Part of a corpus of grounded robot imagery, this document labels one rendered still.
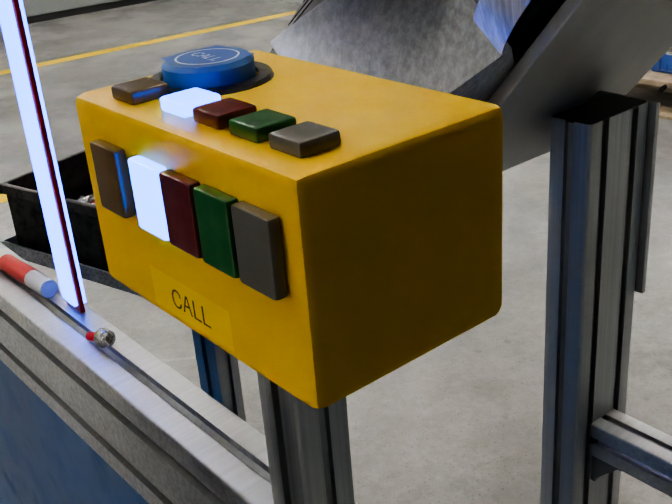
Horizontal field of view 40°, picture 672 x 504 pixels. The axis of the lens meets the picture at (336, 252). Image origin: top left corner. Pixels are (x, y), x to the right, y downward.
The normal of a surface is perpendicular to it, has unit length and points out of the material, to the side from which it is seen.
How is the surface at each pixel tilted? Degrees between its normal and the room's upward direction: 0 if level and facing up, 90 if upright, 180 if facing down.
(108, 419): 90
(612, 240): 90
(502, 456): 0
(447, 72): 55
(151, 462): 90
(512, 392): 0
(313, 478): 90
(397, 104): 0
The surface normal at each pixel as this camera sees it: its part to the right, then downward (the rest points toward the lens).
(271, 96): -0.07, -0.90
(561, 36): 0.54, 0.80
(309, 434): 0.64, 0.29
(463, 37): -0.25, -0.16
